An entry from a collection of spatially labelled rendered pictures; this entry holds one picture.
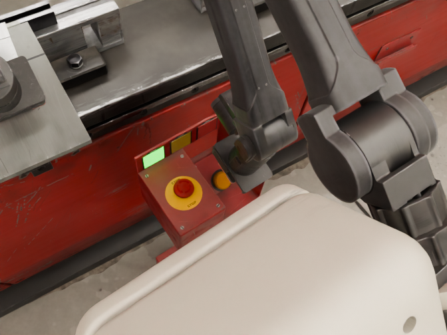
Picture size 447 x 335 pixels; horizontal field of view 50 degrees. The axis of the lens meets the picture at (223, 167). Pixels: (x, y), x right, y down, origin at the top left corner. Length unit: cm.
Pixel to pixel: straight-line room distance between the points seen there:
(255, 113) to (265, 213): 31
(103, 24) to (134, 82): 12
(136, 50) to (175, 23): 11
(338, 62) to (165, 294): 27
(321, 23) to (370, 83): 7
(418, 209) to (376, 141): 7
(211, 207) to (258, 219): 58
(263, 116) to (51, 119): 33
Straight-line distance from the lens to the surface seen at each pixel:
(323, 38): 47
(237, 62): 63
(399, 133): 48
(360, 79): 48
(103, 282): 171
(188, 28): 105
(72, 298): 172
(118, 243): 169
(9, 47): 89
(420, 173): 49
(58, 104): 80
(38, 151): 76
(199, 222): 92
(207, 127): 97
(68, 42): 97
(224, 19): 61
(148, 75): 97
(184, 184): 92
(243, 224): 35
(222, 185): 102
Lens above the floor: 165
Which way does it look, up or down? 63 degrees down
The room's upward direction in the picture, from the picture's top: 9 degrees clockwise
